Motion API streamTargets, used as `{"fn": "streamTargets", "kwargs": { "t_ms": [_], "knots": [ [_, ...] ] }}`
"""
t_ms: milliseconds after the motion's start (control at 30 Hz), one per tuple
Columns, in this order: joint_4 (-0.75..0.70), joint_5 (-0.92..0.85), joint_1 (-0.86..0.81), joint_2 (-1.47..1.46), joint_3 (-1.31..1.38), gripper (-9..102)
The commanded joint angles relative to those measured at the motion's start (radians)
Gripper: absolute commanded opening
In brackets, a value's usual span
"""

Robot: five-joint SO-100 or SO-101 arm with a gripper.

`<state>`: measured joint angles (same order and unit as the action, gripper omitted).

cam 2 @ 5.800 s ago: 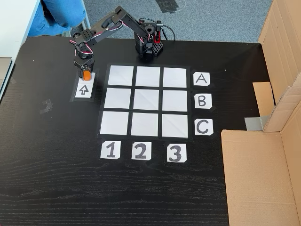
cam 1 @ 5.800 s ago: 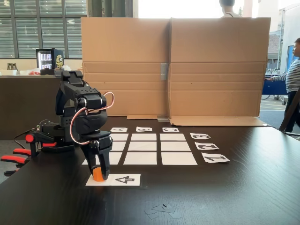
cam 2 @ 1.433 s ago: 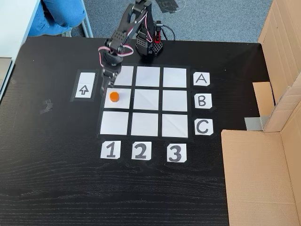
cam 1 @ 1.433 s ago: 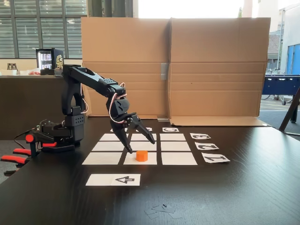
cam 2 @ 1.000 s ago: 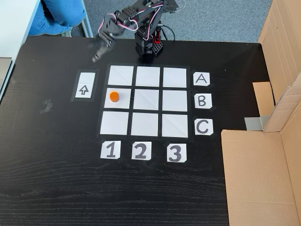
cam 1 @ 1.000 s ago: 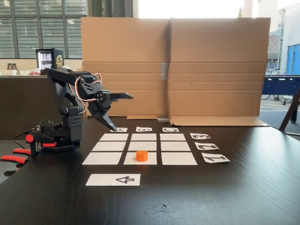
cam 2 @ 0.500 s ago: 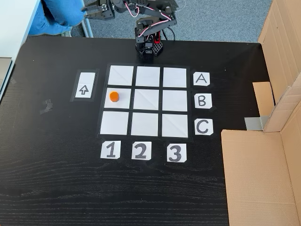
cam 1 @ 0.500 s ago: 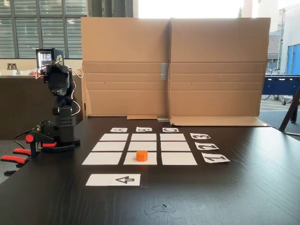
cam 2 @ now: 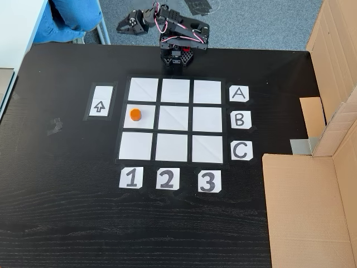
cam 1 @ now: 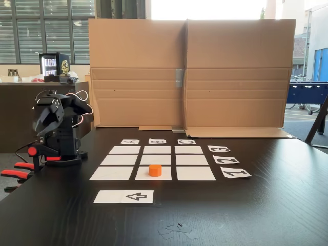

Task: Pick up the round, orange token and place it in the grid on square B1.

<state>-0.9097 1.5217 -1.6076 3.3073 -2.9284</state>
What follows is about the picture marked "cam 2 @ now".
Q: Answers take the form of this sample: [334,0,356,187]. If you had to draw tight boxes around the dark tape scraps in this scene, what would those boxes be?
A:
[47,117,64,137]

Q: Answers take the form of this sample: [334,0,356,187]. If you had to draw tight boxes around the paper sheet letter C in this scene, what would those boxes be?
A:
[230,141,254,161]

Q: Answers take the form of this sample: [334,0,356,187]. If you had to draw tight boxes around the paper sheet letter B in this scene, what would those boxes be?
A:
[230,111,253,129]

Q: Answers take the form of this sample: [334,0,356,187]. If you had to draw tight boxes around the grey tape strip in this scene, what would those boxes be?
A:
[308,136,322,153]

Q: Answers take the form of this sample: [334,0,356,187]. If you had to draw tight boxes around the white arrow paper sheet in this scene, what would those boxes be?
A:
[83,81,118,121]

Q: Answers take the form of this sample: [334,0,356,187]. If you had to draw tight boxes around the paper sheet number 2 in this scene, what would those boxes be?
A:
[156,167,181,191]

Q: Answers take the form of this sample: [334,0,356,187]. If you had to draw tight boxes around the white desk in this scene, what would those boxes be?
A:
[0,0,52,121]

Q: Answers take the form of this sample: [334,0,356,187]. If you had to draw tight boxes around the paper sheet number 3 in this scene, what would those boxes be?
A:
[197,170,223,193]

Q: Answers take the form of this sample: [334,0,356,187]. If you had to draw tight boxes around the paper sheet letter A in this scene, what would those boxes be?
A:
[229,85,250,103]

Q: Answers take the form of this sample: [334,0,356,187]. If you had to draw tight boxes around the person in blue trousers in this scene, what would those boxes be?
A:
[33,0,104,45]

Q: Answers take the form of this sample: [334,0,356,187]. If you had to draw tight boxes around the white metal leg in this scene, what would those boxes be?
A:
[96,16,112,45]

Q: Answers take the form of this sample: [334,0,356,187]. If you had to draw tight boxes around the brown cardboard screen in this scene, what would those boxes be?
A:
[262,0,357,268]

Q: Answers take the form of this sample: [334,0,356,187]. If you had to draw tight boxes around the white nine-square grid sheet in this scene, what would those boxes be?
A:
[113,75,230,168]

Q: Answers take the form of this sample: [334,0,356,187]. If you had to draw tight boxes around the paper sheet number 1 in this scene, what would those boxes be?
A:
[119,166,144,189]

